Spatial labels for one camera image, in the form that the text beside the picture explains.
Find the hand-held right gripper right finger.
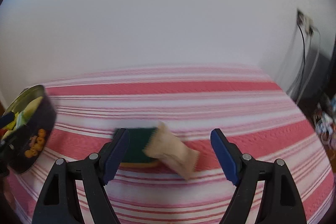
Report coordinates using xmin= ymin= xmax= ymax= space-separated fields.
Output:
xmin=210 ymin=128 xmax=307 ymax=224

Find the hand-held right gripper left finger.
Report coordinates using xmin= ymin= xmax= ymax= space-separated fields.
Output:
xmin=31 ymin=128 xmax=130 ymax=224

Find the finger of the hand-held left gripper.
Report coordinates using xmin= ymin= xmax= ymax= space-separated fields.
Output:
xmin=0 ymin=125 xmax=31 ymax=159
xmin=0 ymin=112 xmax=16 ymax=128

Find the yellow snack packet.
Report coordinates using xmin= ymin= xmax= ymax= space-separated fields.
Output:
xmin=5 ymin=121 xmax=19 ymax=132

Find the green and yellow sponge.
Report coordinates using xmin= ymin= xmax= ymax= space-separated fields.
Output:
xmin=119 ymin=127 xmax=159 ymax=169

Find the round dark cookie tin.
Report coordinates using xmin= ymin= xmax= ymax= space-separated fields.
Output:
xmin=0 ymin=84 xmax=57 ymax=175

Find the pink floral snack packet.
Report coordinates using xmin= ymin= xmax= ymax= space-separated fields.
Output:
xmin=143 ymin=122 xmax=200 ymax=180

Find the pink striped blanket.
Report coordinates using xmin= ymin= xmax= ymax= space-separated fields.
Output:
xmin=5 ymin=64 xmax=336 ymax=224

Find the black cable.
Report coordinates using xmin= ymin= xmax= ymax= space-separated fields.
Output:
xmin=295 ymin=25 xmax=308 ymax=104

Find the white wall socket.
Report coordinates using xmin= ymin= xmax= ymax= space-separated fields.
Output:
xmin=297 ymin=10 xmax=314 ymax=35

